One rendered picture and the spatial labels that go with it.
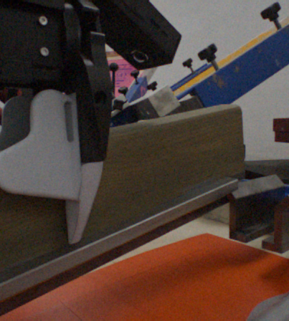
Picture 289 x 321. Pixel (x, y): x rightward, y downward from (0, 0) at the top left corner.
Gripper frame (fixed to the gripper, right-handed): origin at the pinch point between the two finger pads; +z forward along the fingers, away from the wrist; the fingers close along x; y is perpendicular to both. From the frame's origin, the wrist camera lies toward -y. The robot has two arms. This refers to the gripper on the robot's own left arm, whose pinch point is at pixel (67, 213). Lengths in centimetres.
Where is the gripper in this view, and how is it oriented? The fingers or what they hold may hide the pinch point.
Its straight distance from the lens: 23.5
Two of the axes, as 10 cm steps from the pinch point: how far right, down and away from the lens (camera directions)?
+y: -7.6, 0.8, -6.4
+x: 6.5, 0.7, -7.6
